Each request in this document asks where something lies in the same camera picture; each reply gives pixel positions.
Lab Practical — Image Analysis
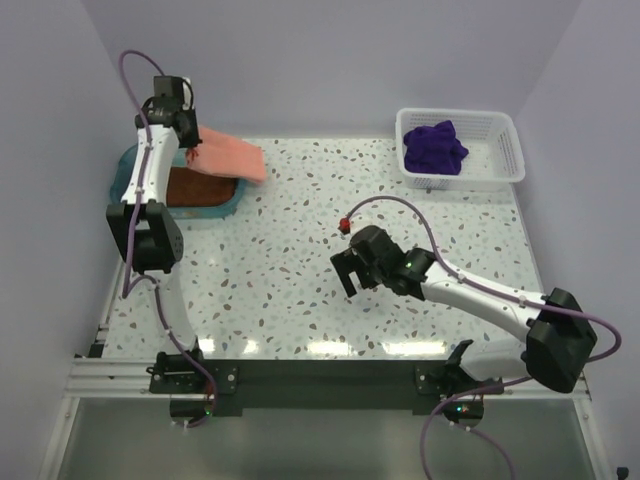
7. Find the pink towel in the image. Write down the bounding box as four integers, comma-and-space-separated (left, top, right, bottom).
185, 127, 267, 184

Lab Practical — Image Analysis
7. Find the brown towel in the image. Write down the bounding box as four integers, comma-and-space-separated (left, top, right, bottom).
166, 167, 238, 208

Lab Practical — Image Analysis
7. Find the purple towel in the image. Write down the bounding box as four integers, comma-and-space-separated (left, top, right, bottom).
403, 120, 469, 176

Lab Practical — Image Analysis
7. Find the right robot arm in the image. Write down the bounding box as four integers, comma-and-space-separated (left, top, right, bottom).
331, 225, 597, 393

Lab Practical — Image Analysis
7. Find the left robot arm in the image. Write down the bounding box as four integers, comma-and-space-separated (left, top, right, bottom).
106, 75, 208, 394

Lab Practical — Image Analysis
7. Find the blue transparent plastic tray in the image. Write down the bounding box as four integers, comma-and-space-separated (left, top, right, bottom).
108, 142, 247, 222

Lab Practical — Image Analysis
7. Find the white plastic basket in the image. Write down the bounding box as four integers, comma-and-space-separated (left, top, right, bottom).
395, 108, 526, 191

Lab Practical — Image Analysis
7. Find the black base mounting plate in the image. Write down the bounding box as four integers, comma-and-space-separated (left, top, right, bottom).
146, 354, 483, 419

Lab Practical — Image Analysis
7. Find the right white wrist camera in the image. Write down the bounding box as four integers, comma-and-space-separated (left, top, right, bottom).
338, 213, 374, 238

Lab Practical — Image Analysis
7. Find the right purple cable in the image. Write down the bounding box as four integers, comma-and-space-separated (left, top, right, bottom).
344, 195, 624, 480

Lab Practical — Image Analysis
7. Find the purple cable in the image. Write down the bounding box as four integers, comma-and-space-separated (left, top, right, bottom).
344, 195, 624, 480
117, 49, 219, 429

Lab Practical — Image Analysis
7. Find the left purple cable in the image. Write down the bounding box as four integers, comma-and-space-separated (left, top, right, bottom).
117, 49, 219, 429

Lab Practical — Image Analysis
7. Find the aluminium frame rail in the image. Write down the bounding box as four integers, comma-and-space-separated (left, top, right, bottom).
64, 358, 592, 400

